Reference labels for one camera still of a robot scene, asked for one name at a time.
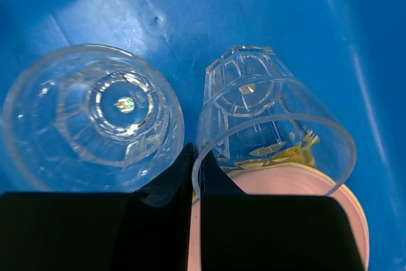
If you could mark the blue plastic bin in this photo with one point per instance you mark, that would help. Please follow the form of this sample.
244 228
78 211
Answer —
350 53

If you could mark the pink bowl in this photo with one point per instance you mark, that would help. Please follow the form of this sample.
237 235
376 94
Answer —
295 179

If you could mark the tan round plate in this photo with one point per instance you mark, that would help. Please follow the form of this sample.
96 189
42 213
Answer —
352 206

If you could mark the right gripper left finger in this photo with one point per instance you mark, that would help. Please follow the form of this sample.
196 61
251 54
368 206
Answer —
144 230

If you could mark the clear plastic cup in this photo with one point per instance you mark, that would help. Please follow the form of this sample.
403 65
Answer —
89 118
256 116

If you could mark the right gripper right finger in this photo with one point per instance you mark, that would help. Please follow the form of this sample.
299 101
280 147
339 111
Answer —
241 231

